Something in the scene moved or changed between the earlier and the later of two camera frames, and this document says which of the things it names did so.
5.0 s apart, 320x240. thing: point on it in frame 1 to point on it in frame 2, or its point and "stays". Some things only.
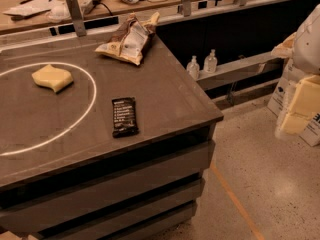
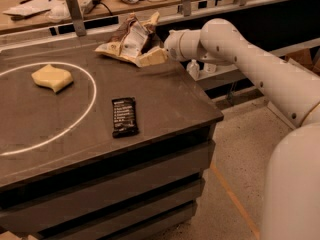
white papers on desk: (56, 8) stays
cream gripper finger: (307, 97) to (179, 45)
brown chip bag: (131, 40) stays
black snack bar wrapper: (124, 117) stays
